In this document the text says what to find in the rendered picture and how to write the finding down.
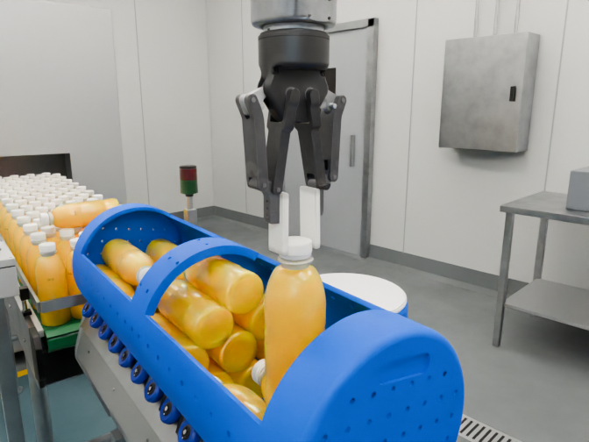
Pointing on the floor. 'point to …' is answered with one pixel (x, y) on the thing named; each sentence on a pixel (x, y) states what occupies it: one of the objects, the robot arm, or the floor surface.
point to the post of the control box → (11, 409)
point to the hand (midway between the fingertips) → (294, 220)
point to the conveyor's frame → (41, 367)
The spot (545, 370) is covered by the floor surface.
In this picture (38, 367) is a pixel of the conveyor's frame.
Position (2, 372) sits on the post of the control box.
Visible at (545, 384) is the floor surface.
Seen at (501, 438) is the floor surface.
